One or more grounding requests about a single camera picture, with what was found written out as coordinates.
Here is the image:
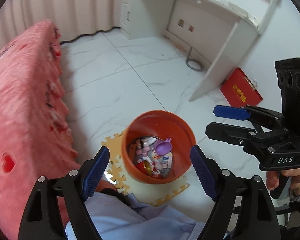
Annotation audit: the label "purple silicone cup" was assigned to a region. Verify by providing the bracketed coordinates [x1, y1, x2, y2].
[154, 138, 173, 155]

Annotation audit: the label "white blue medicine box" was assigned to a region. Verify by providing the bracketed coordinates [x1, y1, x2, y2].
[136, 156, 153, 164]

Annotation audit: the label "bed with pink blanket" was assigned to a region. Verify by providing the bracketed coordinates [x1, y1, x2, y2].
[0, 20, 79, 239]

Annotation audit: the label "red gift bag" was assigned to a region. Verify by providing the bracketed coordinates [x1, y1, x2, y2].
[220, 68, 263, 107]

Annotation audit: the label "white desk cabinet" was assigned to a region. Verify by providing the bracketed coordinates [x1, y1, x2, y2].
[120, 0, 280, 101]

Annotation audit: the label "person's light blue trousers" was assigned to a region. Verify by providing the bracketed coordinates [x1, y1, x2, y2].
[65, 191, 231, 240]

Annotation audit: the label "dark red gourd toy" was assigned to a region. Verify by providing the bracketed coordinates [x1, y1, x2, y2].
[128, 143, 136, 161]

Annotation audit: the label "person's right hand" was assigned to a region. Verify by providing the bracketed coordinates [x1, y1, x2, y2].
[266, 168, 300, 202]

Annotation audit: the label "red cylindrical paper can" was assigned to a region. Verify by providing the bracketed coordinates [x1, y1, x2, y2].
[135, 160, 155, 176]

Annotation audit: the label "small blue white carton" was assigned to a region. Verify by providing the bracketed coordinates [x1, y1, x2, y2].
[162, 154, 173, 169]

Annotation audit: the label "pink pleated curtain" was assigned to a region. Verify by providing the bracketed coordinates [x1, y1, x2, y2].
[0, 0, 121, 49]

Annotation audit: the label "yellow foam puzzle mat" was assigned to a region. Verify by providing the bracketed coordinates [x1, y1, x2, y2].
[101, 129, 191, 208]

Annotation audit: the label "hello kitty plush toy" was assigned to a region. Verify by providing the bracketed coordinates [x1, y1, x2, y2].
[136, 137, 157, 148]

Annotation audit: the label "grey coiled cable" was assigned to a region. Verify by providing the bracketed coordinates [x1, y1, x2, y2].
[185, 45, 203, 71]

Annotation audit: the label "pink plastic roller toy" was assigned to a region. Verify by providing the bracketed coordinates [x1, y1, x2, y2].
[136, 146, 151, 157]

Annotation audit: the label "orange trash bin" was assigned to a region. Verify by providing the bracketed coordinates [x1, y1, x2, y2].
[122, 110, 196, 184]

